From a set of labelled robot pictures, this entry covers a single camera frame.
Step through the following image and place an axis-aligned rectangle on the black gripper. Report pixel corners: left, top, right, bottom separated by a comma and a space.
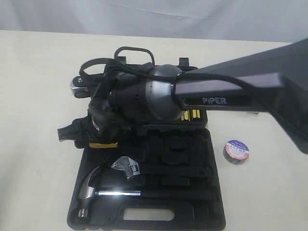
57, 97, 130, 142

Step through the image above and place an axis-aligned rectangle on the yellow tape measure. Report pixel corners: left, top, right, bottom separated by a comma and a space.
89, 142, 118, 149

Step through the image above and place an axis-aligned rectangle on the black electrical tape roll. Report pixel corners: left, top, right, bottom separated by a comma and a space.
223, 140, 250, 165

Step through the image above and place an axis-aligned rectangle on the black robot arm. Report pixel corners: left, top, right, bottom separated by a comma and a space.
58, 39, 308, 154

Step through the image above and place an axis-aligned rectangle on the black plastic tool case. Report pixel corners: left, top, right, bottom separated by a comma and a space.
58, 57, 226, 231

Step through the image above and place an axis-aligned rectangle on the silver adjustable wrench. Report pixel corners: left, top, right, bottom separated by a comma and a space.
111, 155, 212, 181

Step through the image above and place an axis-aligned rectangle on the steel claw hammer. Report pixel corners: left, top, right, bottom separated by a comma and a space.
78, 166, 214, 218

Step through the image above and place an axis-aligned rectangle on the large yellow black screwdriver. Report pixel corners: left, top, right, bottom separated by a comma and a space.
181, 110, 191, 121

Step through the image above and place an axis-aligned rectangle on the right yellow black screwdriver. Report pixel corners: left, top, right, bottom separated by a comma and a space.
192, 110, 201, 119

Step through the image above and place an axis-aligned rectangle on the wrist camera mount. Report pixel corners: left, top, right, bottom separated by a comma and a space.
70, 74, 103, 99

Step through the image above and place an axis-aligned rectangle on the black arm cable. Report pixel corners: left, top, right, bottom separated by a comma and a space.
78, 46, 248, 97

